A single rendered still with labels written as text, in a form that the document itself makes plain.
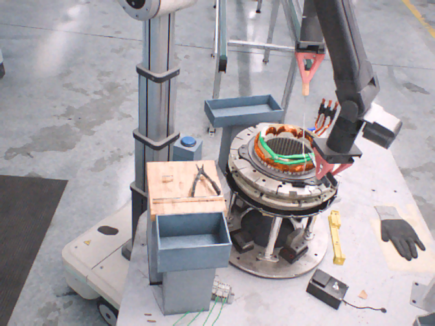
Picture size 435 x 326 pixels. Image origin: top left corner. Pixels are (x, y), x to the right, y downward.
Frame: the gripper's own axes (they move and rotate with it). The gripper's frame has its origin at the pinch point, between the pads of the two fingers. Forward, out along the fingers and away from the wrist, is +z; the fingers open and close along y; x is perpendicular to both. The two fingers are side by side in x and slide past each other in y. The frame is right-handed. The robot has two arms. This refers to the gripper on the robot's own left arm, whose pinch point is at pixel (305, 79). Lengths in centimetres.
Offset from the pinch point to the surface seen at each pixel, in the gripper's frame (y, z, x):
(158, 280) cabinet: -8, 57, 35
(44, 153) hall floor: 148, 76, 137
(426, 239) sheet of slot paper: 26, 53, -48
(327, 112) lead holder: 10.4, 10.0, -8.3
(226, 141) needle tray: 37, 28, 20
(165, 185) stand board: -7.9, 28.7, 33.9
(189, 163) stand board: 1.6, 25.6, 29.0
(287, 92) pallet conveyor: 187, 33, -13
